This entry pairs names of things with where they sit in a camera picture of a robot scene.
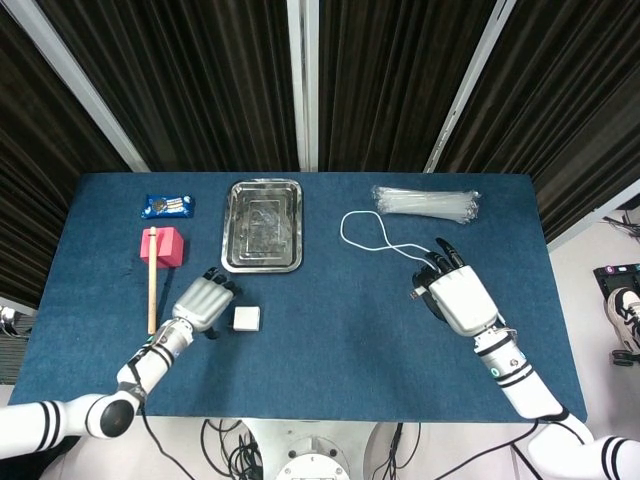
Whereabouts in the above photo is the bundle of clear straws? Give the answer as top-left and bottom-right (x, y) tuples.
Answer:
(370, 184), (482, 226)

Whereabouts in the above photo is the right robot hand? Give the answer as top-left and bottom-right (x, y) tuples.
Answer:
(410, 237), (502, 338)

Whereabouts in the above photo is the blue table mat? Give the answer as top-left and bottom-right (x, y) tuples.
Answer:
(7, 172), (587, 426)

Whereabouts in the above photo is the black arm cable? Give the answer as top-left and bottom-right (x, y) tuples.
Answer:
(127, 344), (214, 480)
(432, 412), (587, 480)

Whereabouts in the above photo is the wooden stick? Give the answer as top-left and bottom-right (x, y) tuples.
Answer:
(147, 225), (159, 335)

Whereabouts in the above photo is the pink foam block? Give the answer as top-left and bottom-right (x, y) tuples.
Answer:
(138, 225), (185, 269)

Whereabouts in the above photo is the blue cookie packet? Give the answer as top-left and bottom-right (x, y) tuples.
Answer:
(139, 193), (196, 220)

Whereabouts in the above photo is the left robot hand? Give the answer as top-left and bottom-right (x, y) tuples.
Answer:
(171, 267), (239, 342)

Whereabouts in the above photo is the white frame post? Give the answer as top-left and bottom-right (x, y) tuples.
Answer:
(286, 0), (321, 174)
(0, 0), (151, 174)
(424, 0), (520, 174)
(544, 191), (640, 252)

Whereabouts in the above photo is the white charger block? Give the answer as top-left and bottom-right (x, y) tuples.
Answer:
(227, 305), (263, 333)

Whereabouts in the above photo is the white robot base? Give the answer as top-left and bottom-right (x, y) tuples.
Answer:
(244, 419), (396, 480)

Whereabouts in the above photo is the white USB cable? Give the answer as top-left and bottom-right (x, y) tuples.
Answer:
(339, 209), (437, 302)

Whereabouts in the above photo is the black device with pink lights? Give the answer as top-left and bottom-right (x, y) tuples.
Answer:
(593, 263), (640, 312)

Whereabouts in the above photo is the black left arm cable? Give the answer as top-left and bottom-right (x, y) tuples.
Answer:
(127, 344), (214, 480)

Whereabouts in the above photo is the dark pleated curtain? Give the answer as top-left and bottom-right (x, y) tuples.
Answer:
(0, 0), (640, 301)

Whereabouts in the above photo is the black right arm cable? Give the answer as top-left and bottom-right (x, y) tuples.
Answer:
(432, 412), (587, 480)

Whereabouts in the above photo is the black and white sneaker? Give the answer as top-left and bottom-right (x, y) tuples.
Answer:
(607, 287), (640, 351)

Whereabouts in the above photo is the metal tray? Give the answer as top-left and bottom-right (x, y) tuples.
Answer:
(220, 179), (305, 275)

